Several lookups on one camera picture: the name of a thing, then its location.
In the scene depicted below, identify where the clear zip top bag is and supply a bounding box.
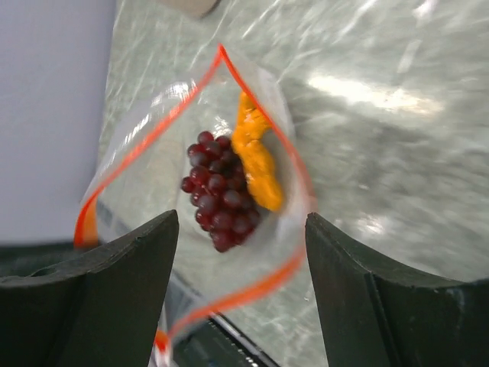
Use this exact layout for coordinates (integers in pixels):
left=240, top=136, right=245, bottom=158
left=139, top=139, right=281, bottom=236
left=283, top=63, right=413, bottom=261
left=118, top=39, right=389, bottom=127
left=74, top=45, right=314, bottom=366

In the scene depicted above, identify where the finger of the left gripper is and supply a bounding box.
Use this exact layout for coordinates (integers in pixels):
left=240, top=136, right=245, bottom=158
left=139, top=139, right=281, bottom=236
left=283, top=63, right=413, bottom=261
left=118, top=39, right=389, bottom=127
left=1, top=242, right=92, bottom=279

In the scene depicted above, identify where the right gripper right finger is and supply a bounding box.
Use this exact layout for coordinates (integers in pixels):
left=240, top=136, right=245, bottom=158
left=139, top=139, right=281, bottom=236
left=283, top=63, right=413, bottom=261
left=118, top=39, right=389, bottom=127
left=305, top=213, right=488, bottom=366

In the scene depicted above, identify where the purple grape bunch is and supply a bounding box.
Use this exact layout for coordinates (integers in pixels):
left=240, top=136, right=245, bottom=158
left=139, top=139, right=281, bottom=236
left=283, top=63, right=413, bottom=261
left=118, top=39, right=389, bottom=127
left=180, top=131, right=261, bottom=253

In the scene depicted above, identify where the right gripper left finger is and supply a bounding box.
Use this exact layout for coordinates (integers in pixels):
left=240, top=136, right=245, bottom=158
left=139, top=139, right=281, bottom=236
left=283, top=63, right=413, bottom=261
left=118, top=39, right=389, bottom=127
left=1, top=210, right=179, bottom=366

